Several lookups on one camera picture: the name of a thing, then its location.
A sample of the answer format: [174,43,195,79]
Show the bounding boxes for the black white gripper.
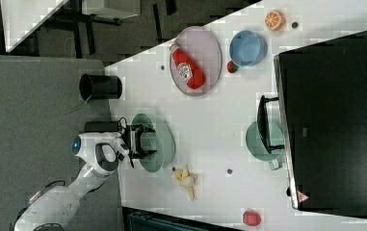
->
[118,122,156,162]

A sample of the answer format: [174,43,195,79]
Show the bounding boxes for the green plastic strainer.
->
[131,114,175,172]

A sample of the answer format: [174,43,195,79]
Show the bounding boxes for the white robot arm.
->
[13,125,156,231]

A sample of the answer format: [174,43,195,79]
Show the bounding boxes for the black box on table edge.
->
[84,121,118,133]

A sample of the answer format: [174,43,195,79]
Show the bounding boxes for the yellow peeled banana toy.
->
[171,167,197,201]

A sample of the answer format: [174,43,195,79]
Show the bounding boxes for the black cylinder cup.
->
[79,74,122,101]

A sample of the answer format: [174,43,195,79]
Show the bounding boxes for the red ketchup bottle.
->
[170,42,206,90]

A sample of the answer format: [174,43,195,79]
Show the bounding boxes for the pink round plate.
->
[169,26,223,96]

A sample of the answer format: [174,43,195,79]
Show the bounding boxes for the green plastic cup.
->
[246,122,284,170]

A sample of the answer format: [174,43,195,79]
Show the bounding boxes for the red toy strawberry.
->
[226,61,239,73]

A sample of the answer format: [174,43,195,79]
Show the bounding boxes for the blue plastic bowl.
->
[229,30,268,66]

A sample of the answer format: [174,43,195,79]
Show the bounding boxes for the orange slice toy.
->
[264,10,286,31]

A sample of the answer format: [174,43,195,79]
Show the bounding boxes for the silver black toaster oven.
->
[257,31,367,218]

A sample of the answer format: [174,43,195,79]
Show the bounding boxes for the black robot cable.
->
[117,116,129,136]

